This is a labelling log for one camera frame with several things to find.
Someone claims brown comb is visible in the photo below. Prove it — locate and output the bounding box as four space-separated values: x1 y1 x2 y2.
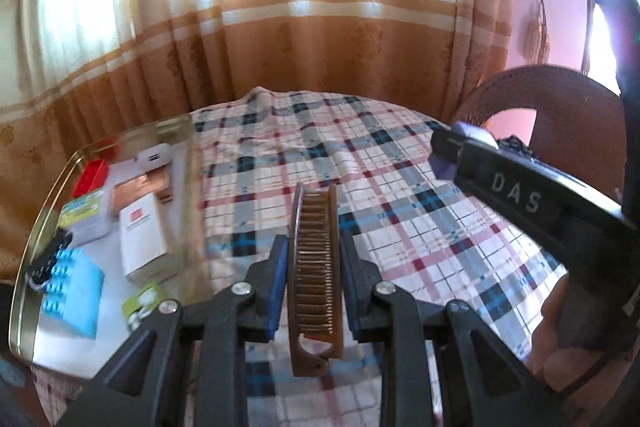
286 183 344 377

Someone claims green cube toy brick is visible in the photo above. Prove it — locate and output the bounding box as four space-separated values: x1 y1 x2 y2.
122 283 167 333

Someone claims white Oriental Club box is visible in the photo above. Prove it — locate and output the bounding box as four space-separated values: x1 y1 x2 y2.
119 198 178 287

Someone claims purple block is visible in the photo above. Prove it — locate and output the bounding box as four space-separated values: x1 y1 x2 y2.
429 120 499 182

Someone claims copper coloured box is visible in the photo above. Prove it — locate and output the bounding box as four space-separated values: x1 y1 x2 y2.
110 166 172 217

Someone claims white charger plug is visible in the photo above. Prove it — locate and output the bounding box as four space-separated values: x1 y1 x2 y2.
134 143 174 172

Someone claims blue toy brick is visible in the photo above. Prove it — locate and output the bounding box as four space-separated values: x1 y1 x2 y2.
41 248 104 339

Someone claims green floss pick box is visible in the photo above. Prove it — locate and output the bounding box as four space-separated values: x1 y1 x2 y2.
58 188 110 246

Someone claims red toy brick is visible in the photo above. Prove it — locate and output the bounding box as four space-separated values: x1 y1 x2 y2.
72 159 110 198

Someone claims person's hand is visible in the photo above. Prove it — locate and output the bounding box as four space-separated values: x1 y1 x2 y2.
524 275 632 427

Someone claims plaid tablecloth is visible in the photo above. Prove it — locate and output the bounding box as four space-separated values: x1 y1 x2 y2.
29 85 572 427

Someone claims navy feather pattern cushion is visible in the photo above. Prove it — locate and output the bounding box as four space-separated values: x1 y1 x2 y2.
497 134 539 160

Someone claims white paper tray liner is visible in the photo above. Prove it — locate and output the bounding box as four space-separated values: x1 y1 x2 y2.
10 143 198 379

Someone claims gold metal tray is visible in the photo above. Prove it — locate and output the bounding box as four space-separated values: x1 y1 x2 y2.
8 116 208 378

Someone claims curtain tassel tieback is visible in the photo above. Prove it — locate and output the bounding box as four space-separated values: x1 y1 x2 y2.
524 0 550 65

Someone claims beige orange curtain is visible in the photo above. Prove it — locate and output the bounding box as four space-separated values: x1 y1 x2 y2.
1 0 512 282

